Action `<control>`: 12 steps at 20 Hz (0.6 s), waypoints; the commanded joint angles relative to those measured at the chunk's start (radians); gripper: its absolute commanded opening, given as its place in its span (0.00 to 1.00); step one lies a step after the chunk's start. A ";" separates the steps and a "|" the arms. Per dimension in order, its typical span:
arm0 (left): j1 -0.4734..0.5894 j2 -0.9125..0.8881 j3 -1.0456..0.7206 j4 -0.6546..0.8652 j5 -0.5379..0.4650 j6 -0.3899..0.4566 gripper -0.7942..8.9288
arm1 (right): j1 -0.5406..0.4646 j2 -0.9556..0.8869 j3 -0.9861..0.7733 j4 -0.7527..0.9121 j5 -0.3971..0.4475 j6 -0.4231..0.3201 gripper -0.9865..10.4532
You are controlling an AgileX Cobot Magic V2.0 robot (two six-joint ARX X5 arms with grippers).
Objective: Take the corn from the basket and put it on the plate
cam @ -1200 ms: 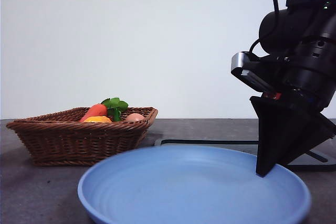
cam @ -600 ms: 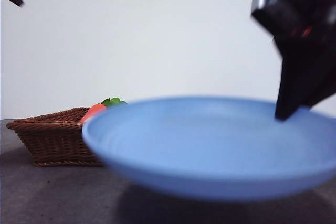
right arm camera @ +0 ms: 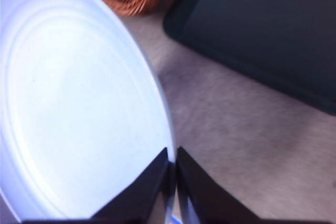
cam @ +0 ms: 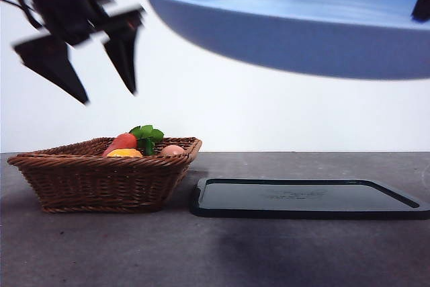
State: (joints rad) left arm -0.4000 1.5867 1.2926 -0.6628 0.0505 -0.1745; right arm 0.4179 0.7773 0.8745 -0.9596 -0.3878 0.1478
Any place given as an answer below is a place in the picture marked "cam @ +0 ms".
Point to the blue round plate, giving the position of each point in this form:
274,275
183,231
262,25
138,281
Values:
285,31

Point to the yellow corn cob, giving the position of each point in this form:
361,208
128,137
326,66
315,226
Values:
125,153

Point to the pale brown egg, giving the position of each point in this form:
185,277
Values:
172,151

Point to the orange carrot with green leaves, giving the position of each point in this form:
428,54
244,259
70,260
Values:
122,142

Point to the brown wicker basket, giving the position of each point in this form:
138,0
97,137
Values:
100,183

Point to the black rectangular tray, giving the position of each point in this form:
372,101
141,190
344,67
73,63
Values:
302,199

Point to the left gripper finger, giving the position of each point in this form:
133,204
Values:
53,62
126,55

